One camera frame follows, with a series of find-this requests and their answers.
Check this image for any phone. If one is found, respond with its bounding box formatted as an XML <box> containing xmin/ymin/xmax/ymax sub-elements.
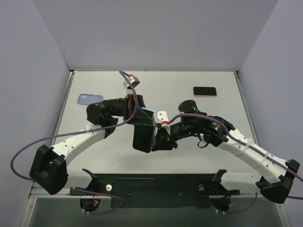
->
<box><xmin>193</xmin><ymin>87</ymin><xmax>217</xmax><ymax>97</ymax></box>
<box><xmin>139</xmin><ymin>107</ymin><xmax>158</xmax><ymax>147</ymax></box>

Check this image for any lilac phone case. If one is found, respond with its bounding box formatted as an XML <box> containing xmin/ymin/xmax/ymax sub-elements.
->
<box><xmin>77</xmin><ymin>93</ymin><xmax>104</xmax><ymax>105</ymax></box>

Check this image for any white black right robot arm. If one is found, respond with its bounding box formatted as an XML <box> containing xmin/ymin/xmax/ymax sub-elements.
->
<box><xmin>152</xmin><ymin>100</ymin><xmax>300</xmax><ymax>204</ymax></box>

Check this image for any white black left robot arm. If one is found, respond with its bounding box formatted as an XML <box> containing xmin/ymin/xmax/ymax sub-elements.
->
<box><xmin>29</xmin><ymin>94</ymin><xmax>154</xmax><ymax>195</ymax></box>

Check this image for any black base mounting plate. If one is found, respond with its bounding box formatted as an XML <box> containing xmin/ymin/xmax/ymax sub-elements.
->
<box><xmin>70</xmin><ymin>174</ymin><xmax>240</xmax><ymax>209</ymax></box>

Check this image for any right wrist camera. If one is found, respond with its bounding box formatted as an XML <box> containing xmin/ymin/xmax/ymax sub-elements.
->
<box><xmin>152</xmin><ymin>111</ymin><xmax>170</xmax><ymax>134</ymax></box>

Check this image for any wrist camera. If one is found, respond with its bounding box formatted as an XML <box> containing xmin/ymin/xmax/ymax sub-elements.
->
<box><xmin>122</xmin><ymin>73</ymin><xmax>140</xmax><ymax>91</ymax></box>
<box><xmin>152</xmin><ymin>111</ymin><xmax>170</xmax><ymax>134</ymax></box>

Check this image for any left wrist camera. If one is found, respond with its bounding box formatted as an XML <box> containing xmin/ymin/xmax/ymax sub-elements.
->
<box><xmin>122</xmin><ymin>73</ymin><xmax>140</xmax><ymax>91</ymax></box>

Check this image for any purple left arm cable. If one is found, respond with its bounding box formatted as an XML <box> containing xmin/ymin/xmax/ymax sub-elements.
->
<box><xmin>10</xmin><ymin>70</ymin><xmax>140</xmax><ymax>215</ymax></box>

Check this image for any aluminium table edge rail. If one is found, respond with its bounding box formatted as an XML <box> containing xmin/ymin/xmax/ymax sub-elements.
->
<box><xmin>29</xmin><ymin>187</ymin><xmax>70</xmax><ymax>199</ymax></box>

